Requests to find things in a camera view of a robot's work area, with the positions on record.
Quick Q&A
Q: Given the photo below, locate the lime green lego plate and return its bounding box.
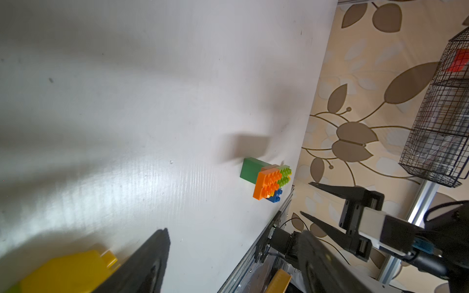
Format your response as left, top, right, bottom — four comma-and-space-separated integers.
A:
277, 165, 292, 188

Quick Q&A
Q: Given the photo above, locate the green lego cube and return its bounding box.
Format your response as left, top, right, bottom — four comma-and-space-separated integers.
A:
240, 157, 277, 184

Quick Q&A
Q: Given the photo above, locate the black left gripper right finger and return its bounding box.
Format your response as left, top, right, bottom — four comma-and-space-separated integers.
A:
298, 231, 399, 293

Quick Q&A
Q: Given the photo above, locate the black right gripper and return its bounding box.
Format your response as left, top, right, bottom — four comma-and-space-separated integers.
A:
300, 182, 421, 261

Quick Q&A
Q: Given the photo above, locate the yellow lego brick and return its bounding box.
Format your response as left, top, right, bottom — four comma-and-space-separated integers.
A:
6, 250, 120, 293

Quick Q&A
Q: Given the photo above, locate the blue lego brick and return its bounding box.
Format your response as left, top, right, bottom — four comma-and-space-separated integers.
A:
266, 189, 283, 203

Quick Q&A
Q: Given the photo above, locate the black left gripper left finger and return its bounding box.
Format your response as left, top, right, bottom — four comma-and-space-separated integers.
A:
94, 228, 171, 293

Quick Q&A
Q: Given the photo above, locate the red object in basket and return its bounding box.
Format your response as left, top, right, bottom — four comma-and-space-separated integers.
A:
444, 49, 469, 73

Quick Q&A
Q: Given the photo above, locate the side wall wire basket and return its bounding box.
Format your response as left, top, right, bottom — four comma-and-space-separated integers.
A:
399, 29, 469, 188

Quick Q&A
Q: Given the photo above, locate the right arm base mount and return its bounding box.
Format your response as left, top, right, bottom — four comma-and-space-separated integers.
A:
254, 211, 300, 269

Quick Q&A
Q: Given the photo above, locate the orange lego plate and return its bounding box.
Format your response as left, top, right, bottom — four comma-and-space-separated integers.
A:
253, 166, 282, 200

